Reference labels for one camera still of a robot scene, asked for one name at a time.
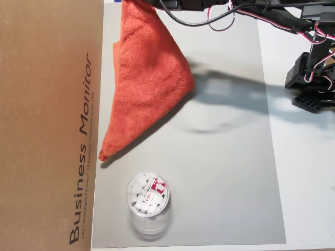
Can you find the grey table mat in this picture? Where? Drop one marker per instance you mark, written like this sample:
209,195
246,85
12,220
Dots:
209,183

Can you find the clear plastic jar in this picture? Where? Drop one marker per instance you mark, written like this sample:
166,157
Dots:
147,206

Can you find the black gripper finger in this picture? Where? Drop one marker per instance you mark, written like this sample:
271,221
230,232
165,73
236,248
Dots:
150,2

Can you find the black grid table clamp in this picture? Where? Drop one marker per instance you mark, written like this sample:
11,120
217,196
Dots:
308,103

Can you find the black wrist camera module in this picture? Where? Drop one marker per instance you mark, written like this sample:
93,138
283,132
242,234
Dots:
170,4

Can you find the orange terry towel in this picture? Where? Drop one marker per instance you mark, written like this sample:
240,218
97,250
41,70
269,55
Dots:
146,91

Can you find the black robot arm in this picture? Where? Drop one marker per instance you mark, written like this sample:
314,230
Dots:
288,18

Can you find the red deli label card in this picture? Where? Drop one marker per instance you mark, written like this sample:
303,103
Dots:
154,191

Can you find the brown cardboard monitor box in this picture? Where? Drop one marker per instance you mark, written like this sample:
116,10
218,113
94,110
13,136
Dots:
44,117

